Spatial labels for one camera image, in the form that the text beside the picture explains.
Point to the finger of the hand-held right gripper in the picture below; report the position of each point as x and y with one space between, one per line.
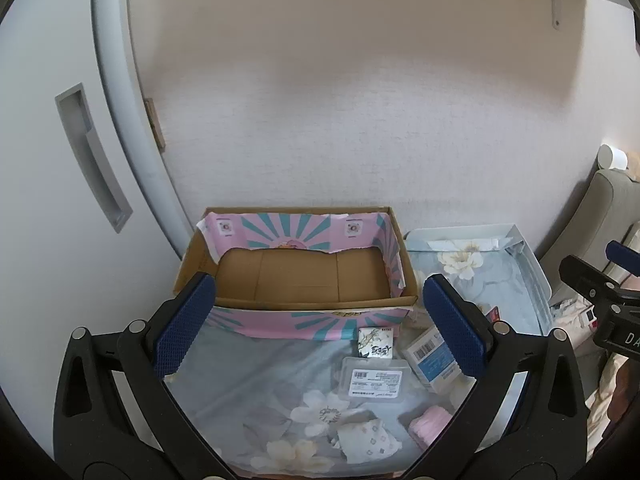
625 257
590 280

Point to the clear plastic case with label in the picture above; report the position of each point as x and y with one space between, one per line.
374 379

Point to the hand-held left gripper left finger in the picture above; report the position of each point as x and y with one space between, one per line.
185 325

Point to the floral grey blue cloth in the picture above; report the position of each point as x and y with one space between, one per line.
260 375

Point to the small white black-print packet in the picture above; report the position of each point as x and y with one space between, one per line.
376 342

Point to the pale pink quilted blanket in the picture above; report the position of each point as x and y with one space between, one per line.
610 400

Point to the brown wall-mounted board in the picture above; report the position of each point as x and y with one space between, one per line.
155 122

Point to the cardboard box with pink lining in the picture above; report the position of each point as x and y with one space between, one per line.
300 275

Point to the blue and white box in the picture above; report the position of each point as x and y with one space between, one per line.
425 355

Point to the white cylinder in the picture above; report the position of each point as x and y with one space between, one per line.
612 156

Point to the pink fluffy cloth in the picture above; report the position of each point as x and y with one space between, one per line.
430 425

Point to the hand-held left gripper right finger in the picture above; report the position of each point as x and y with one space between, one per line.
457 330

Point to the small red item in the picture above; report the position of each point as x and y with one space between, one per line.
493 315

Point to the white patterned cloth pouch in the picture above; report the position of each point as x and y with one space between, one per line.
367 440

